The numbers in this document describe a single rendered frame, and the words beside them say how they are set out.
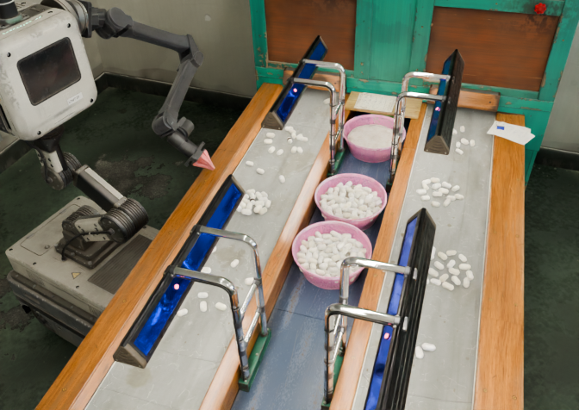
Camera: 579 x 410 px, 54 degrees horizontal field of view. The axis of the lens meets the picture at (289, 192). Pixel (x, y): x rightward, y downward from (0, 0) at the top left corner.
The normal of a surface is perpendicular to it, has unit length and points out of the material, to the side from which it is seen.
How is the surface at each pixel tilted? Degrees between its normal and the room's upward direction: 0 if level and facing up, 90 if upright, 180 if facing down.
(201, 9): 90
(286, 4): 90
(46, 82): 90
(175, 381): 0
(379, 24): 90
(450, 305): 0
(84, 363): 0
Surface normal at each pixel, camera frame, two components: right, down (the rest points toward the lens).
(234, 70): -0.37, 0.61
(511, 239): -0.04, -0.76
